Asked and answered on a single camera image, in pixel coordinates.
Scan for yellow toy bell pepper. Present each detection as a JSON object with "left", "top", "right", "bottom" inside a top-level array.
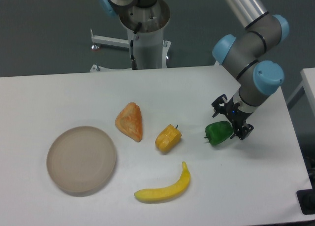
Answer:
[{"left": 155, "top": 124, "right": 182, "bottom": 153}]

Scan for orange toy croissant bread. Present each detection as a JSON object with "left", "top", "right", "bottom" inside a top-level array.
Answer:
[{"left": 115, "top": 102, "right": 143, "bottom": 142}]

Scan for yellow toy banana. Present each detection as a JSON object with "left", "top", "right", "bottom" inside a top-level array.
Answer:
[{"left": 134, "top": 161, "right": 191, "bottom": 203}]

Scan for green toy bell pepper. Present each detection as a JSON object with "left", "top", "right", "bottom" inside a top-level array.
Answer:
[{"left": 205, "top": 121, "right": 234, "bottom": 146}]

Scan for black device at table edge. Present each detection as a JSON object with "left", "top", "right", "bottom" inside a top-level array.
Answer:
[{"left": 296, "top": 189, "right": 315, "bottom": 215}]

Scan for white side table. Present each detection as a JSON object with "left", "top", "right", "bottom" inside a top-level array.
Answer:
[{"left": 286, "top": 68, "right": 315, "bottom": 113}]

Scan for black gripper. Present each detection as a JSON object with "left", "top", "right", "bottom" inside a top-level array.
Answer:
[{"left": 211, "top": 94, "right": 254, "bottom": 140}]

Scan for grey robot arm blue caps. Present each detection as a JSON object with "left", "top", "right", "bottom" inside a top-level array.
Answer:
[{"left": 99, "top": 0, "right": 289, "bottom": 144}]

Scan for black cable on pedestal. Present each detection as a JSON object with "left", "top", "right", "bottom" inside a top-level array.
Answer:
[{"left": 129, "top": 22, "right": 142, "bottom": 70}]

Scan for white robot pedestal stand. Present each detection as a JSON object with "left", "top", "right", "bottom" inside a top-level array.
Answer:
[{"left": 91, "top": 0, "right": 171, "bottom": 70}]

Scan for beige round plate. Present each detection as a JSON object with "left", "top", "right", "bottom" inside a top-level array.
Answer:
[{"left": 46, "top": 126, "right": 117, "bottom": 196}]

